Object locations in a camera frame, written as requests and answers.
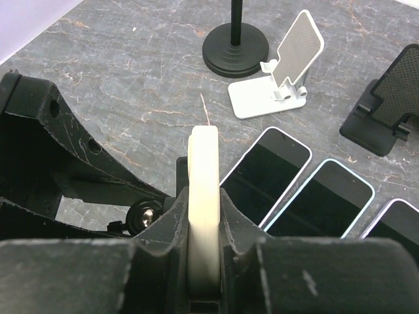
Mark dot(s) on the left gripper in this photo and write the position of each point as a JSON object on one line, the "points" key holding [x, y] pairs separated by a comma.
{"points": [[47, 155]]}

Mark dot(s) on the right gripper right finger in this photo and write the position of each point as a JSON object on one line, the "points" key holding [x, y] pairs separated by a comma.
{"points": [[265, 274]]}

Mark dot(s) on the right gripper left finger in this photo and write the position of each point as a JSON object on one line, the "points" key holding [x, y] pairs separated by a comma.
{"points": [[51, 267]]}

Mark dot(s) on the lavender case phone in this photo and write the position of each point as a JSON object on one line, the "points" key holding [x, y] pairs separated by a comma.
{"points": [[265, 173]]}

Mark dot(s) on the light blue case phone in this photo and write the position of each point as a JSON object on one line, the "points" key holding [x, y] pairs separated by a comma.
{"points": [[328, 204]]}

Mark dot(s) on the cream case phone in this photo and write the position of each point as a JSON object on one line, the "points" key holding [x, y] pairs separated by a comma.
{"points": [[203, 252]]}

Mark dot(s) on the purple phone from pole stand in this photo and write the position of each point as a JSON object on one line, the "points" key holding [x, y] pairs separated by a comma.
{"points": [[397, 220]]}

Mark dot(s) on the black pole stand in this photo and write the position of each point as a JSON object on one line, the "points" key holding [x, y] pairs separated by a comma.
{"points": [[236, 49]]}

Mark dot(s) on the white folding phone stand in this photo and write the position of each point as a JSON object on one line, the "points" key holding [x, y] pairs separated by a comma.
{"points": [[283, 86]]}

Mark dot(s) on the black folding phone stand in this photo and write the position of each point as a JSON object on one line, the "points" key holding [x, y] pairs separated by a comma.
{"points": [[380, 116]]}

